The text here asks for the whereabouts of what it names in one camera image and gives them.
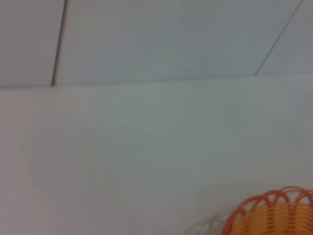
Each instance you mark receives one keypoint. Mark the orange woven plastic basket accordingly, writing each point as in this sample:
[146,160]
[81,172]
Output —
[278,215]

